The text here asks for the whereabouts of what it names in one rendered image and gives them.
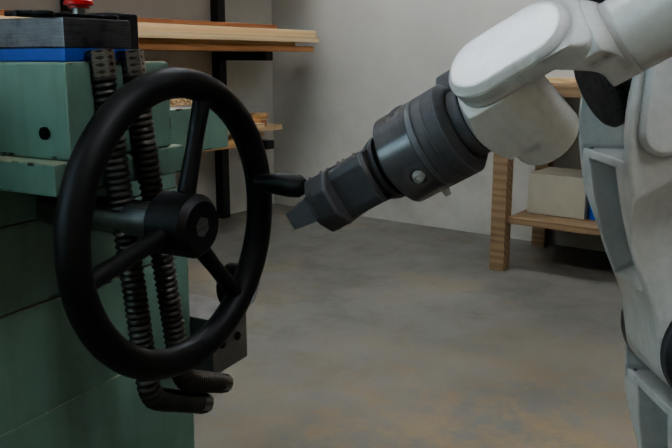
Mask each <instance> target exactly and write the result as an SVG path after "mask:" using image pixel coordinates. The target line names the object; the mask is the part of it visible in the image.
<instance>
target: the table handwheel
mask: <svg viewBox="0 0 672 448"><path fill-rule="evenodd" d="M178 98H185V99H190V100H192V107H191V114H190V121H189V128H188V134H187V141H186V147H185V152H184V157H183V162H182V168H181V173H180V178H179V183H178V188H177V191H178V192H176V191H163V192H160V193H159V194H157V195H156V196H155V197H154V198H153V199H152V200H151V201H144V200H135V199H134V200H133V201H131V202H129V203H128V204H125V205H124V207H123V209H122V210H119V211H117V212H115V211H111V210H110V206H111V205H110V204H109V203H108V201H109V199H110V198H109V197H108V196H101V195H97V192H98V188H99V185H100V182H101V178H102V176H103V173H104V170H105V168H106V165H107V163H108V161H109V159H110V157H111V155H112V153H113V151H114V149H115V147H116V145H117V144H118V142H119V141H120V139H121V137H122V136H123V135H124V133H125V132H126V131H127V129H128V128H129V127H130V126H131V125H132V123H133V122H134V121H135V120H136V119H137V118H139V117H140V116H141V115H142V114H143V113H144V112H146V111H147V110H149V109H150V108H152V107H153V106H155V105H157V104H159V103H161V102H163V101H166V100H171V99H178ZM209 109H211V110H212V111H213V112H214V113H215V114H216V115H217V116H218V117H219V118H220V119H221V120H222V122H223V123H224V124H225V126H226V127H227V129H228V131H229V132H230V134H231V136H232V138H233V140H234V142H235V145H236V147H237V150H238V153H239V156H240V159H241V163H242V167H243V171H244V177H245V184H246V195H247V216H246V228H245V235H244V241H243V246H242V251H241V255H240V259H239V262H238V265H237V268H236V271H235V274H234V276H232V275H231V274H230V273H229V271H228V270H227V269H226V268H225V267H224V265H223V264H222V263H221V261H220V260H219V259H218V257H217V256H216V254H215V253H214V251H213V250H212V249H211V246H212V244H213V243H214V241H215V239H216V236H217V232H218V215H217V212H216V209H215V206H214V204H213V202H212V201H211V200H210V199H209V198H208V197H207V196H205V195H203V194H196V191H197V184H198V177H199V169H200V162H201V154H202V147H203V142H204V136H205V131H206V125H207V120H208V114H209ZM258 174H270V169H269V163H268V159H267V154H266V150H265V147H264V144H263V141H262V138H261V135H260V133H259V130H258V128H257V126H256V124H255V122H254V120H253V118H252V116H251V114H250V113H249V111H248V110H247V108H246V107H245V105H244V104H243V103H242V101H241V100H240V99H239V98H238V96H237V95H236V94H235V93H234V92H233V91H232V90H231V89H230V88H229V87H227V86H226V85H225V84H224V83H222V82H221V81H219V80H218V79H216V78H214V77H212V76H210V75H208V74H206V73H204V72H201V71H198V70H195V69H190V68H179V67H171V68H163V69H157V70H154V71H151V72H148V73H146V74H143V75H141V76H138V77H137V78H135V79H133V80H131V81H129V82H128V83H126V84H125V85H123V86H122V87H121V88H119V89H118V90H117V91H116V92H114V93H113V94H112V95H111V96H110V97H109V98H108V99H107V100H106V101H105V102H104V103H103V104H102V105H101V107H100V108H99V109H98V110H97V111H96V113H95V114H94V115H93V117H92V118H91V119H90V121H89V122H88V124H87V125H86V127H85V128H84V130H83V132H82V133H81V135H80V137H79V139H78V140H77V142H76V144H75V146H74V148H73V151H72V153H71V155H70V158H69V160H68V163H67V165H66V168H65V171H64V174H63V177H62V181H61V185H60V188H59V193H58V197H49V196H40V198H39V199H38V202H37V208H36V209H37V215H38V217H39V219H40V220H41V221H42V222H44V223H46V224H51V225H54V226H53V258H54V268H55V275H56V281H57V286H58V290H59V294H60V298H61V301H62V305H63V308H64V310H65V313H66V315H67V318H68V320H69V322H70V324H71V326H72V328H73V329H74V331H75V333H76V335H77V336H78V338H79V339H80V341H81V342H82V344H83V345H84V346H85V348H86V349H87V350H88V351H89V352H90V353H91V355H92V356H94V357H95V358H96V359H97V360H98V361H99V362H100V363H102V364H103V365H104V366H106V367H108V368H109V369H111V370H112V371H114V372H116V373H118V374H120V375H123V376H125V377H128V378H132V379H138V380H145V381H157V380H164V379H169V378H172V377H176V376H179V375H182V374H184V373H186V372H188V371H190V370H192V369H194V368H196V367H197V366H199V365H200V364H202V363H203V362H204V361H206V360H207V359H208V358H209V357H211V356H212V355H213V354H214V353H215V352H216V351H217V350H218V349H219V348H220V347H221V346H222V345H223V344H224V343H225V342H226V341H227V339H228V338H229V337H230V336H231V334H232V333H233V332H234V330H235V329H236V327H237V326H238V324H239V323H240V321H241V320H242V318H243V316H244V314H245V313H246V311H247V309H248V307H249V305H250V303H251V301H252V298H253V296H254V294H255V291H256V289H257V286H258V283H259V281H260V278H261V275H262V271H263V268H264V264H265V260H266V256H267V251H268V246H269V240H270V233H271V224H272V194H271V193H267V192H264V191H260V190H256V189H255V188H254V178H255V176H256V175H258ZM114 229H120V232H122V233H125V234H128V235H130V236H133V237H139V238H141V239H139V240H138V241H136V242H135V243H133V244H132V245H130V246H129V247H127V248H126V249H124V250H123V251H121V252H119V253H118V254H116V255H114V256H112V257H111V258H109V259H107V260H106V261H104V262H102V263H100V264H99V265H97V266H95V267H94V268H92V259H91V230H92V231H99V232H106V233H112V234H113V233H114V232H116V231H114ZM154 252H157V253H161V254H167V255H174V256H180V257H186V258H193V259H194V258H197V259H198V260H199V261H200V262H201V264H202V265H203V266H204V267H205V268H206V269H207V270H208V272H209V273H210V274H211V275H212V277H213V278H214V279H215V280H216V282H217V283H218V284H219V286H220V287H221V288H222V290H223V291H224V292H225V296H224V298H223V299H222V301H221V303H220V304H219V306H218V307H217V309H216V310H215V312H214V313H213V315H212V316H211V317H210V318H209V320H208V321H207V322H206V323H205V324H204V325H203V326H202V327H201V328H200V329H199V330H198V331H197V332H196V333H195V334H193V335H192V336H191V337H189V338H188V339H186V340H185V341H183V342H181V343H179V344H177V345H175V346H172V347H169V348H165V349H147V348H143V347H140V346H138V345H135V344H133V343H132V342H130V341H129V340H127V339H126V338H125V337H124V336H123V335H122V334H121V333H120V332H119V331H118V330H117V329H116V328H115V327H114V325H113V324H112V322H111V321H110V319H109V318H108V316H107V314H106V312H105V310H104V308H103V305H102V303H101V301H100V298H99V295H98V292H97V289H98V288H100V287H101V286H103V285H104V284H106V283H107V282H109V281H110V280H112V279H113V278H115V277H116V276H118V275H119V274H121V273H122V272H124V271H125V270H127V269H128V268H129V267H131V266H133V265H134V264H136V263H138V262H139V261H141V260H143V259H144V258H146V257H148V256H149V255H151V254H153V253H154Z"/></svg>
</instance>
